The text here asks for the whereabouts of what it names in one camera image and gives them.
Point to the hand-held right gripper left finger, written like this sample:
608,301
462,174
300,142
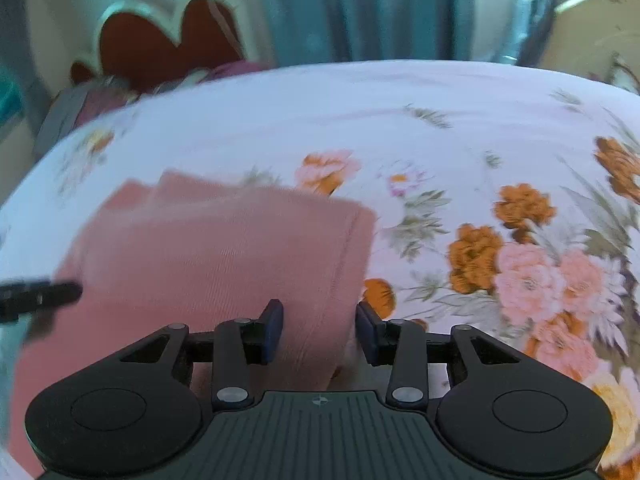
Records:
272,330

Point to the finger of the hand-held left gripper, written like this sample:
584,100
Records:
45,294

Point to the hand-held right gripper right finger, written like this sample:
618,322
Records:
367,332

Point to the pink ribbed small garment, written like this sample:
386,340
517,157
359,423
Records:
215,260

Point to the floral white bedsheet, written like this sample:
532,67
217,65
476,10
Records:
450,170

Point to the grey and pink pillow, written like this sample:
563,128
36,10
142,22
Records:
75,110

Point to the magenta pillow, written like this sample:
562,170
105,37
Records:
235,67

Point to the red headboard with white trim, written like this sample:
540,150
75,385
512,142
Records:
150,45

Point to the blue-grey curtain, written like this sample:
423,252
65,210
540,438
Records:
360,5

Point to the bright window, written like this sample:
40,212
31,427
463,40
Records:
505,5

